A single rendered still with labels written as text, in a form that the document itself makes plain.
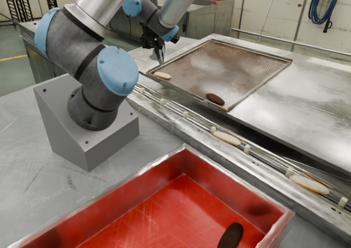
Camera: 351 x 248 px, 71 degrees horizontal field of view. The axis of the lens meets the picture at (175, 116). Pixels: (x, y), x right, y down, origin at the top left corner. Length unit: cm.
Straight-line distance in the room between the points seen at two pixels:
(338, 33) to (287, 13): 84
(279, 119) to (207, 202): 42
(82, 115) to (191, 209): 39
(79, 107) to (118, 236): 35
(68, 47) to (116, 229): 44
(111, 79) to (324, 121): 71
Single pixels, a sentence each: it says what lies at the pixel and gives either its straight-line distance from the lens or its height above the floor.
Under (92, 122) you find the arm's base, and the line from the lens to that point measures 76.
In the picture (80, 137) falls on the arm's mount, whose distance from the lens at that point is 76.
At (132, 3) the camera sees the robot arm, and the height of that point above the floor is 124.
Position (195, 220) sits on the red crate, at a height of 82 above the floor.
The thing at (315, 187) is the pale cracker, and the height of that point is 86.
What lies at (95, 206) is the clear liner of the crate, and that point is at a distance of 59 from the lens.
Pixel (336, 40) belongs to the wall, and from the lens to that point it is 454.
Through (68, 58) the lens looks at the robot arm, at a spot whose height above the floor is 116.
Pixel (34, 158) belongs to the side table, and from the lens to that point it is 92.
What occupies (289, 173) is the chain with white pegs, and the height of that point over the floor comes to 86.
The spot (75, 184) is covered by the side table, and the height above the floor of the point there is 82.
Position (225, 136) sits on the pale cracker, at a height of 86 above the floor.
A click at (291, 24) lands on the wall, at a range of 474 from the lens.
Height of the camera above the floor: 136
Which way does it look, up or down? 32 degrees down
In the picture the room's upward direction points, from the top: 1 degrees clockwise
